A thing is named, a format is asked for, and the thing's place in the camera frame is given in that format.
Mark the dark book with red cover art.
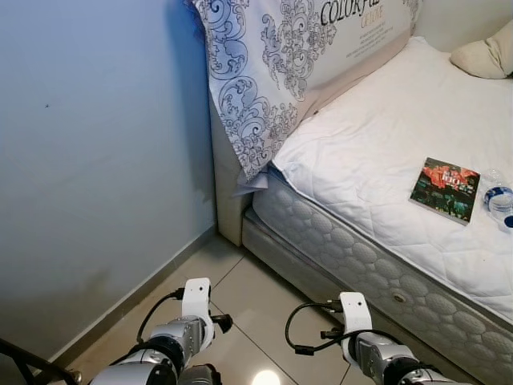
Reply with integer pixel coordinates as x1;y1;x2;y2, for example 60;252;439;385
409;157;482;226

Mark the grey robot left leg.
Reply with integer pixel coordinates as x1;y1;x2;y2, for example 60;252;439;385
178;364;223;385

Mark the grey bed base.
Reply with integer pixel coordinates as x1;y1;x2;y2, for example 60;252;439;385
243;207;513;385

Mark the beige headboard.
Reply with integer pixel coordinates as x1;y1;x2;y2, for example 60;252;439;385
210;100;248;245

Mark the white quilted mattress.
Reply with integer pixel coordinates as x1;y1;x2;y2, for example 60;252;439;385
255;36;513;358

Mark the clear plastic water bottle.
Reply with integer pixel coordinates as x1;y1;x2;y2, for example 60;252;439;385
482;170;513;233

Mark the floral patterned white bedsheet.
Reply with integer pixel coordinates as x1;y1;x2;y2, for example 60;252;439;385
186;0;423;197

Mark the beige plush toy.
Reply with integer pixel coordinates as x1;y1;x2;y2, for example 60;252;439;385
450;20;513;79

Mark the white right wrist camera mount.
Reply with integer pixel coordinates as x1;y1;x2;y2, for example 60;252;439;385
339;293;374;362

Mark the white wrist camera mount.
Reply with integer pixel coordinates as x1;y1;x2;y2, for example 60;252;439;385
181;278;215;347
339;293;374;362

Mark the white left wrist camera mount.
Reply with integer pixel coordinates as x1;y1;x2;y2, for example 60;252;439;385
181;278;215;347

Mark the black metal frame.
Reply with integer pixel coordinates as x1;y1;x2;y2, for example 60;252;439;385
0;337;81;385

